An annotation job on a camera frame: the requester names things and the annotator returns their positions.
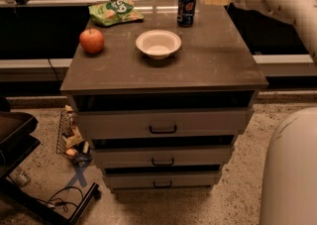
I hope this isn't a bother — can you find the blue pepsi can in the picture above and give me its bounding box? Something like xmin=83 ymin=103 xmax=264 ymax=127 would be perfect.
xmin=177 ymin=0 xmax=196 ymax=27

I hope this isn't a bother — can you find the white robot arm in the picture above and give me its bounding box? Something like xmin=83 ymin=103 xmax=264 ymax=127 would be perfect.
xmin=201 ymin=0 xmax=317 ymax=225

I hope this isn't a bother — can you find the white paper bowl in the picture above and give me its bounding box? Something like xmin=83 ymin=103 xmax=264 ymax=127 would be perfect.
xmin=136 ymin=30 xmax=181 ymax=59

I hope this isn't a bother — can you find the grey drawer cabinet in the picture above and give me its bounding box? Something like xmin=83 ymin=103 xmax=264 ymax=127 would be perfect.
xmin=59 ymin=0 xmax=269 ymax=193

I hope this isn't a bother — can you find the green chip bag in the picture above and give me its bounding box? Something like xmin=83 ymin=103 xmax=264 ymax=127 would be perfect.
xmin=88 ymin=0 xmax=144 ymax=27

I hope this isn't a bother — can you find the red apple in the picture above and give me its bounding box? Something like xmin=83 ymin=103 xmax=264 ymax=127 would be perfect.
xmin=79 ymin=28 xmax=104 ymax=54

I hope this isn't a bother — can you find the middle grey drawer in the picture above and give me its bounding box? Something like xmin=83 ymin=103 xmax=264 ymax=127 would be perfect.
xmin=91 ymin=146 xmax=231 ymax=169

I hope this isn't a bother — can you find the grey drawer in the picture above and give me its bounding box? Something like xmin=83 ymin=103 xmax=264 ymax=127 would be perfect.
xmin=75 ymin=108 xmax=254 ymax=140
xmin=91 ymin=146 xmax=231 ymax=169
xmin=103 ymin=171 xmax=221 ymax=191

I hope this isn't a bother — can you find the top grey drawer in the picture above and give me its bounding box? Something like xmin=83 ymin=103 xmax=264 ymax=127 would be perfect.
xmin=75 ymin=108 xmax=254 ymax=140

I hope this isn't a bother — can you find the bottom grey drawer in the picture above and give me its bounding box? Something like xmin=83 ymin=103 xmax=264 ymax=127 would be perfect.
xmin=103 ymin=171 xmax=221 ymax=191

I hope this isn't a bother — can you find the wire basket with snacks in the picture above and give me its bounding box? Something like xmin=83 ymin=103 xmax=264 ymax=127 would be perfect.
xmin=56 ymin=105 xmax=91 ymax=164

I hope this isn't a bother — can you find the black cart frame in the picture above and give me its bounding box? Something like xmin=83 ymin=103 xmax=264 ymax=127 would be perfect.
xmin=0 ymin=96 xmax=100 ymax=225

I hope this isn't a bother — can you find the black floor cable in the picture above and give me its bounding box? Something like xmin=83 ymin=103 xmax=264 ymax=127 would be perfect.
xmin=36 ymin=185 xmax=85 ymax=213

